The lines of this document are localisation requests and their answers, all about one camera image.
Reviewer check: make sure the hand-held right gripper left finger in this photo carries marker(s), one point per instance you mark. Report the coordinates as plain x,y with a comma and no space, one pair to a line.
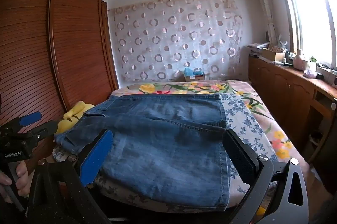
94,158

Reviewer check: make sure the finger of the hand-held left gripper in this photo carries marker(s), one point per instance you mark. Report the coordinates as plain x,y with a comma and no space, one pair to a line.
30,119
46,129

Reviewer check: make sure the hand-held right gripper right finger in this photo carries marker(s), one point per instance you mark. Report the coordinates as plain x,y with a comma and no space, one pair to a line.
239,158

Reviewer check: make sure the blue denim pants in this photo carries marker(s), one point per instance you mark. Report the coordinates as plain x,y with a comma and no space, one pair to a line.
163,139

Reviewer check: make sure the person's left hand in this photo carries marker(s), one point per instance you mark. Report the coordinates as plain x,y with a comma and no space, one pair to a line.
22,182

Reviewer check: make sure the yellow garment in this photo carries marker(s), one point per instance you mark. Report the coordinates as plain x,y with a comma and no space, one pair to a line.
76,110

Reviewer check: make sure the blue floral sheet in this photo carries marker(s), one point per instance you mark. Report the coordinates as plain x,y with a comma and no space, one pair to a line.
244,121

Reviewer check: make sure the wooden counter cabinet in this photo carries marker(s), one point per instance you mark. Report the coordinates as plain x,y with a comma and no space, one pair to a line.
287,97

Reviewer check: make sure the wastebasket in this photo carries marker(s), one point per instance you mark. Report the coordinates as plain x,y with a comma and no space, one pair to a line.
316,141

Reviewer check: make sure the yellow flower blanket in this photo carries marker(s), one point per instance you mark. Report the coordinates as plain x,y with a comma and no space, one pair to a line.
184,87

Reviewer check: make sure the wooden slatted wardrobe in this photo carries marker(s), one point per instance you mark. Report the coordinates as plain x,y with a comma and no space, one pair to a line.
79,42

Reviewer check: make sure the white round knob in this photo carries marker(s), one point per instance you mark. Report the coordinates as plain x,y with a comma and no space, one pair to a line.
333,105

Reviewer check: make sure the open cardboard box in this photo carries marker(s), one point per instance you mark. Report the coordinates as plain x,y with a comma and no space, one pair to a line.
275,55

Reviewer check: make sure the pink pouch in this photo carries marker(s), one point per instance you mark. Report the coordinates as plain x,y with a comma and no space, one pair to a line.
309,73

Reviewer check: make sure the stack of papers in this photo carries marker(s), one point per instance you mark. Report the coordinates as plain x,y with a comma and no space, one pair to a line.
256,47

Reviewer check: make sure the pink bottle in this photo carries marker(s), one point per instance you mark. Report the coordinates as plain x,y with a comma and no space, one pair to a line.
298,62

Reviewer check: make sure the small black box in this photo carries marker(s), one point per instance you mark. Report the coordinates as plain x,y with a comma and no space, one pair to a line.
320,76

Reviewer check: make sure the circle patterned curtain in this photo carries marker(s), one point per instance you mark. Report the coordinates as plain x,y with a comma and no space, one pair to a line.
171,37

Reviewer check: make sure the window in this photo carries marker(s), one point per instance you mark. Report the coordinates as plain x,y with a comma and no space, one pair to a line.
310,16

